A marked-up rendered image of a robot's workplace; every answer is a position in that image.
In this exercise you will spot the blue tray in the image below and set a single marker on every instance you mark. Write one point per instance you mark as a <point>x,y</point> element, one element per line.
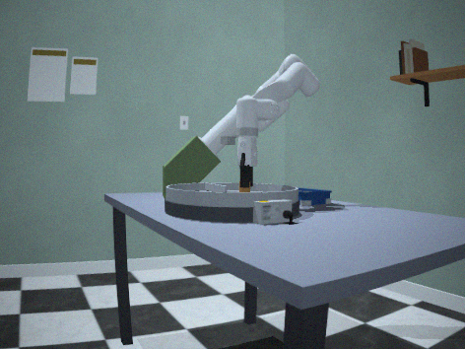
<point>317,196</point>

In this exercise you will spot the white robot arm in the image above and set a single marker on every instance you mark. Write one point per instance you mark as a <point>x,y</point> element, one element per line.
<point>271,104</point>

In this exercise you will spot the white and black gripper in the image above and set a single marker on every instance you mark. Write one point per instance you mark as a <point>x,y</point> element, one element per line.
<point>246,159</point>

